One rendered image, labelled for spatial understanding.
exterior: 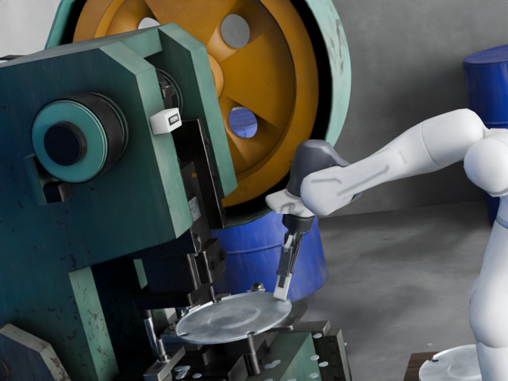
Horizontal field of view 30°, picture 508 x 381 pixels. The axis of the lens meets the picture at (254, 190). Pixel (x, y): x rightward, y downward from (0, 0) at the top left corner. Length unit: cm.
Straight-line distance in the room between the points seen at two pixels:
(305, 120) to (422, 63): 300
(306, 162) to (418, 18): 326
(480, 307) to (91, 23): 131
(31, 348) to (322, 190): 78
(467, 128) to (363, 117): 356
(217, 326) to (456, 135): 74
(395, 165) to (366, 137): 355
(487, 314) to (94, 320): 94
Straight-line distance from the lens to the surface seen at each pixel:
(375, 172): 206
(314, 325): 257
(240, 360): 231
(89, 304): 233
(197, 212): 230
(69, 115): 199
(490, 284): 203
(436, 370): 281
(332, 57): 240
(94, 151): 198
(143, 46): 224
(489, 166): 195
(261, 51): 251
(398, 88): 549
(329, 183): 210
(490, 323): 201
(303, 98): 246
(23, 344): 233
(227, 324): 230
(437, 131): 204
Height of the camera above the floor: 162
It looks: 14 degrees down
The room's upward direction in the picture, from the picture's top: 13 degrees counter-clockwise
